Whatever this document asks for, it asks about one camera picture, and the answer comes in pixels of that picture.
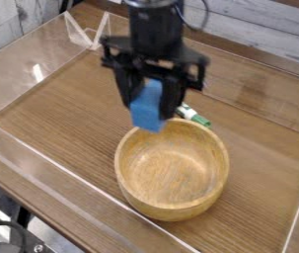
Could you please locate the black cable bottom left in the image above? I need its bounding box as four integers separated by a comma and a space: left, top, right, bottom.
0, 221, 28, 253

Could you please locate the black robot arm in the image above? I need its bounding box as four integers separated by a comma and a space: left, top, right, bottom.
100, 0, 210, 120

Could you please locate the clear acrylic tray wall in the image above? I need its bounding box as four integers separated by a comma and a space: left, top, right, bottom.
0, 110, 202, 253

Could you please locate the blue rectangular block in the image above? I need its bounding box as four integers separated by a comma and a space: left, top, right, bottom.
131, 79, 164, 132

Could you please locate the metal table bracket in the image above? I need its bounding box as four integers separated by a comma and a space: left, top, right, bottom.
25, 231, 55, 253

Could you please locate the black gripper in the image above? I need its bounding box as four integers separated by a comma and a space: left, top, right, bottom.
100, 3, 210, 120

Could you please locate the green white marker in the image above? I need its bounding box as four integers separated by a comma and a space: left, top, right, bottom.
175, 103, 211, 127

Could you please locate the brown wooden bowl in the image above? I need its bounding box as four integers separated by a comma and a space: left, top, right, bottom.
115, 119, 230, 221

